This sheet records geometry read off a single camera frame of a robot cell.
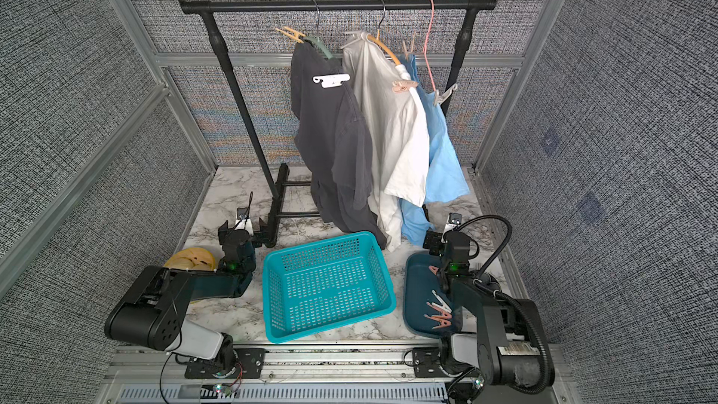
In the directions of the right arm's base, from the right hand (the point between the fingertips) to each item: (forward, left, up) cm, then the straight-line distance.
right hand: (445, 222), depth 89 cm
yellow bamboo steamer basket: (-9, +82, -7) cm, 83 cm away
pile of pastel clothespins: (-27, +4, -9) cm, 28 cm away
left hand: (+2, +64, +1) cm, 64 cm away
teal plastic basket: (-16, +39, -10) cm, 43 cm away
